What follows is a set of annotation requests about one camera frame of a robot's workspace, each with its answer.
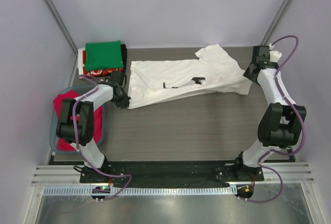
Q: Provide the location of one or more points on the aluminium frame rail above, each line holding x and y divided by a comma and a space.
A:
57, 175

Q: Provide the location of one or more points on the grey laundry basket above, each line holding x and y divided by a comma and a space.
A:
82, 89

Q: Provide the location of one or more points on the folded white t-shirt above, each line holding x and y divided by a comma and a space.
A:
81, 58

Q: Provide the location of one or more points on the folded red printed t-shirt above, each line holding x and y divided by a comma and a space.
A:
102, 72

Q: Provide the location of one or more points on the right aluminium corner post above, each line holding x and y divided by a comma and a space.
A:
284, 6

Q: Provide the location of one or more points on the white printed t-shirt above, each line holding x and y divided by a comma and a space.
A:
213, 70

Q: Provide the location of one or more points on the left aluminium corner post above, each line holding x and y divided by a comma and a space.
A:
61, 25

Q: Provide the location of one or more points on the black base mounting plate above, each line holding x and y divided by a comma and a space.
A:
184, 174

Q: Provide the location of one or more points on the slotted grey cable duct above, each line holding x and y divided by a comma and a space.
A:
106, 191

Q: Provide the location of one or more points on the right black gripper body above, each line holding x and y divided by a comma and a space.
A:
247, 74

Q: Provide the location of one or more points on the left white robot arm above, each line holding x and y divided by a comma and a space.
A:
75, 123

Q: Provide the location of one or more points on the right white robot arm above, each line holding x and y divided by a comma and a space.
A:
282, 123

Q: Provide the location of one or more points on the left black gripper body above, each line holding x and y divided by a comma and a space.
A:
123, 99

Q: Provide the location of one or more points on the aluminium corner post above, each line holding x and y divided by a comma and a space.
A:
284, 6
61, 25

